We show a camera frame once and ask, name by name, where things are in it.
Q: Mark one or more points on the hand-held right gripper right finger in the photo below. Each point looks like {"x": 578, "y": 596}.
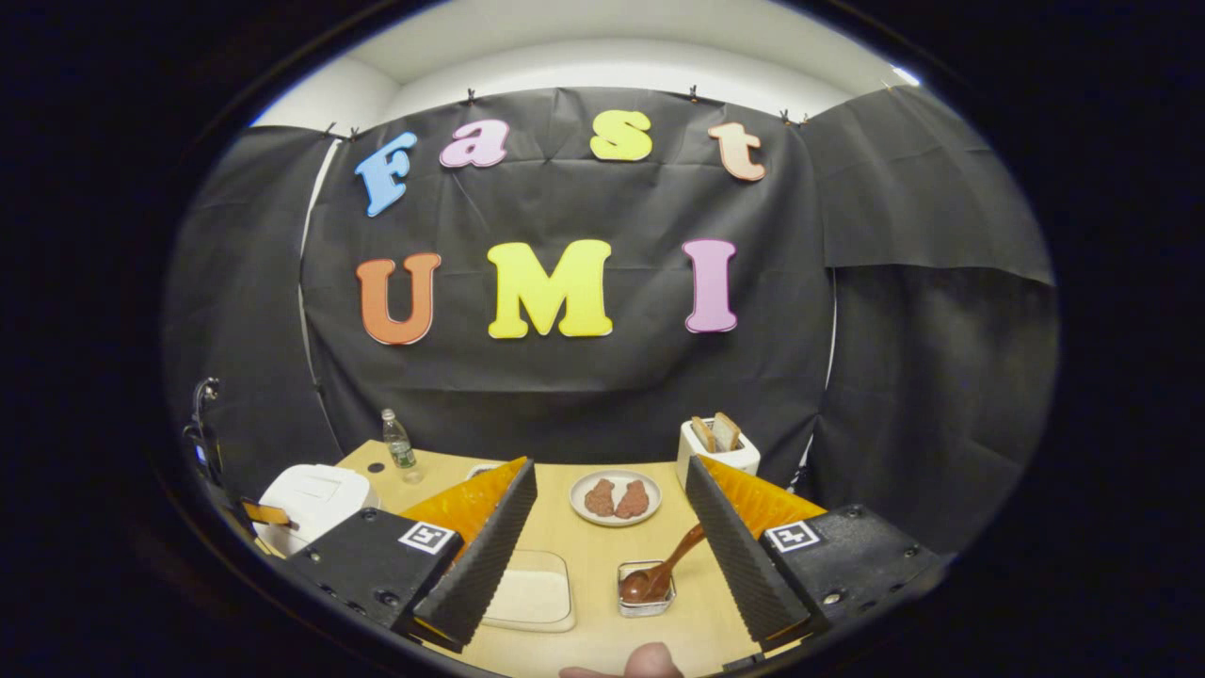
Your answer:
{"x": 739, "y": 556}

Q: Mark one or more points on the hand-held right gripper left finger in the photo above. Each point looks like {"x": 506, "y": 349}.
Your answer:
{"x": 480, "y": 565}

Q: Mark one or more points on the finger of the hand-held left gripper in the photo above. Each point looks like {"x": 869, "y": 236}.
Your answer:
{"x": 268, "y": 513}

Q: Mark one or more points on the white rice cooker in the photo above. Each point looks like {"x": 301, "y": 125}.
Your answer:
{"x": 315, "y": 499}

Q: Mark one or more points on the brown wooden spoon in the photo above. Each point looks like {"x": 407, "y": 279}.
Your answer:
{"x": 659, "y": 574}

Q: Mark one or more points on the metal mesh chopstick holder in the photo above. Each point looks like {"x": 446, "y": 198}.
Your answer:
{"x": 646, "y": 607}

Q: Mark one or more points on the white toaster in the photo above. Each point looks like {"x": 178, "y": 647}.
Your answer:
{"x": 720, "y": 466}

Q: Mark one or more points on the white divided dish of beans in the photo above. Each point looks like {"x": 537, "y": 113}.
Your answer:
{"x": 482, "y": 468}

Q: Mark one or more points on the brown meat piece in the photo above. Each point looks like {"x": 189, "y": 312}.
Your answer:
{"x": 600, "y": 497}
{"x": 634, "y": 500}

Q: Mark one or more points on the toast slice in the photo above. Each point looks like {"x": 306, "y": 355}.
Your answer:
{"x": 703, "y": 435}
{"x": 726, "y": 431}

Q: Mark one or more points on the white round plate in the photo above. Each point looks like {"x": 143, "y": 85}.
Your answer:
{"x": 614, "y": 521}

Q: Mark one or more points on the clear water bottle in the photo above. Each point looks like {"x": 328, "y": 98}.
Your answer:
{"x": 399, "y": 447}

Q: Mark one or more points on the black backdrop cloth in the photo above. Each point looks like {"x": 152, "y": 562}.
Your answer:
{"x": 584, "y": 386}

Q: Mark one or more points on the small ceiling light panel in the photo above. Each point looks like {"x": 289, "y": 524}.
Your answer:
{"x": 908, "y": 75}

